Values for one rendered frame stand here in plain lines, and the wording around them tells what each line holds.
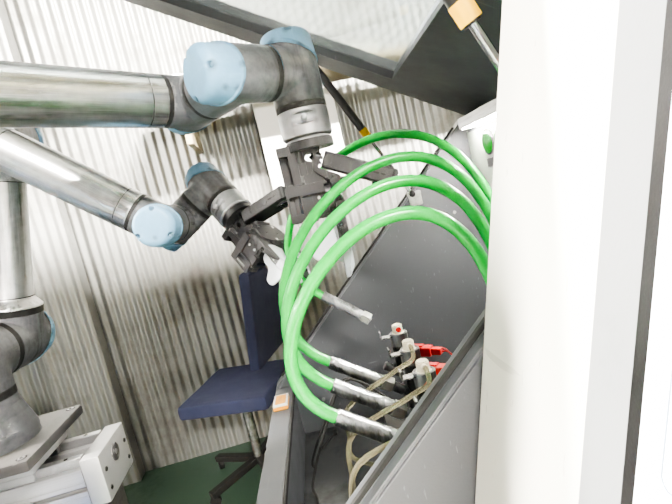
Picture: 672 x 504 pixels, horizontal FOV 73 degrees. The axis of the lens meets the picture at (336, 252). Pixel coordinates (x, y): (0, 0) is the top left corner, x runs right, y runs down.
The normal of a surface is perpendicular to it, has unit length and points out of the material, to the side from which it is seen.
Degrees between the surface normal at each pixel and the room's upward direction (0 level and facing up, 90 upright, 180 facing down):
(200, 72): 90
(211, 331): 90
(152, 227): 90
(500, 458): 76
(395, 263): 90
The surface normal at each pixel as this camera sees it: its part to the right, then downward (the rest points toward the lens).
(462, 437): 0.06, 0.11
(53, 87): 0.68, 0.02
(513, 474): -1.00, -0.01
